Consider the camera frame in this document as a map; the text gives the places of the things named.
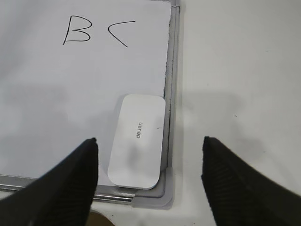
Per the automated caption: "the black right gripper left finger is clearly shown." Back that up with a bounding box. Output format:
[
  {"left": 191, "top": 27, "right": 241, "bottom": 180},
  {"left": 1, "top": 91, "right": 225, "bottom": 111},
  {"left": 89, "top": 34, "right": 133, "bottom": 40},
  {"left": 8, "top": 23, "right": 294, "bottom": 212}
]
[{"left": 0, "top": 138, "right": 98, "bottom": 226}]

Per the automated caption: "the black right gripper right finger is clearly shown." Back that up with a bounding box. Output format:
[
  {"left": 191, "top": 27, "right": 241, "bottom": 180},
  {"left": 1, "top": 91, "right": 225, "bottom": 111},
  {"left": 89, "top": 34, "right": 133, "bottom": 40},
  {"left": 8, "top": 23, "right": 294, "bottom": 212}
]
[{"left": 201, "top": 137, "right": 301, "bottom": 226}]

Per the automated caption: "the white rectangular whiteboard eraser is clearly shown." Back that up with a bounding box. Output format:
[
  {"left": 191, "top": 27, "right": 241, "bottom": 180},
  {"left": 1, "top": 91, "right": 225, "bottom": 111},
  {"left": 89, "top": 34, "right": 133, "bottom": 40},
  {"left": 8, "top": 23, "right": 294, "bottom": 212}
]
[{"left": 107, "top": 94, "right": 166, "bottom": 190}]

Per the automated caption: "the white aluminium-framed whiteboard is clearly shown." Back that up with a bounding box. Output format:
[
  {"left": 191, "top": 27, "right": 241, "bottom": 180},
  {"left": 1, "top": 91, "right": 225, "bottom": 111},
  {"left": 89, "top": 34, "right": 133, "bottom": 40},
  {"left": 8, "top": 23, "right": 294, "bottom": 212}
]
[{"left": 0, "top": 0, "right": 180, "bottom": 210}]

